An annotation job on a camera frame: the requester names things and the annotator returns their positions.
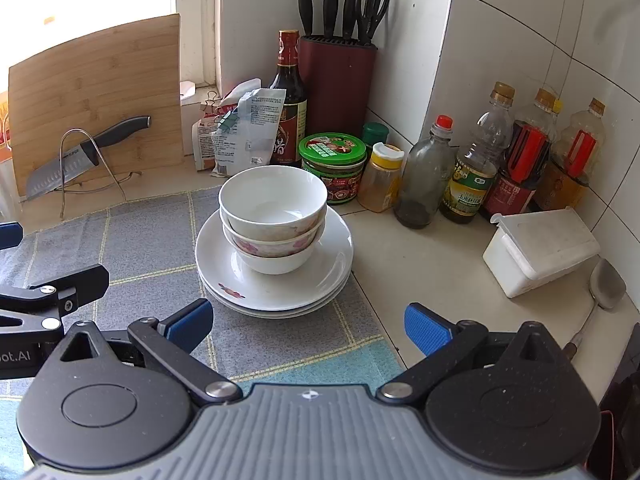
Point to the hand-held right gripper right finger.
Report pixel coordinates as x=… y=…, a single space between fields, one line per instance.
x=427 y=330

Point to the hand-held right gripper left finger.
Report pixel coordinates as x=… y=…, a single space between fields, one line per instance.
x=187 y=325

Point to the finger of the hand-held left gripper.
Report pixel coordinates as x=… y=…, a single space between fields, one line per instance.
x=10 y=236
x=85 y=282

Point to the deep white fruit print plate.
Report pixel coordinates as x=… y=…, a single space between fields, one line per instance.
x=330 y=260
x=275 y=312

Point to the white ceramic bowl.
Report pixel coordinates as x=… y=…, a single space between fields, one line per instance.
x=275 y=265
x=272 y=195

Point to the white bowl pink flower print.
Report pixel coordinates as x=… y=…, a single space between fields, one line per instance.
x=270 y=246

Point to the grey blue checked dish mat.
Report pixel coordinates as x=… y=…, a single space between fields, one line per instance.
x=140 y=240

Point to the white plastic box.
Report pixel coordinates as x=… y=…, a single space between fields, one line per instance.
x=540 y=250

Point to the green label oil bottle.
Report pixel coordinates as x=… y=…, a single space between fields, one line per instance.
x=470 y=190

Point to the red cap glass bottle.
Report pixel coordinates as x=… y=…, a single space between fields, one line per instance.
x=422 y=180

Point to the yellow lid spice jar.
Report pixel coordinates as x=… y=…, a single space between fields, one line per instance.
x=380 y=185

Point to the orange white food bag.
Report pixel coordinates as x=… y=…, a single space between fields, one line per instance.
x=202 y=145

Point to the bamboo cutting board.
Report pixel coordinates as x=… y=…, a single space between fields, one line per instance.
x=100 y=75

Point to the metal spatula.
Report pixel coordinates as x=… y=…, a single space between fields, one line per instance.
x=607 y=285

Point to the green lid sauce jar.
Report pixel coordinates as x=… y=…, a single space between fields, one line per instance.
x=332 y=170

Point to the dark red-trimmed object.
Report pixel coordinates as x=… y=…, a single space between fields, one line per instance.
x=622 y=385

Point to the small green cap bottle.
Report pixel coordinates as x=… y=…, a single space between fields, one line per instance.
x=376 y=134

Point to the white printed plastic bag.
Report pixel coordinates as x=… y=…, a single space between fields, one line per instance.
x=250 y=130

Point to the green binder clip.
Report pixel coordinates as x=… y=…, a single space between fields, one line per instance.
x=228 y=121

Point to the metal binder clip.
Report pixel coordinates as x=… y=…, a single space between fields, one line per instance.
x=211 y=107

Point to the white tray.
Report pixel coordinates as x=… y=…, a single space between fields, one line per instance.
x=186 y=91

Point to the dark vinegar bottle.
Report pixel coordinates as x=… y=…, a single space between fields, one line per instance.
x=289 y=110

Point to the dark red knife block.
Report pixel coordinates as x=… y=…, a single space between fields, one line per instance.
x=340 y=85

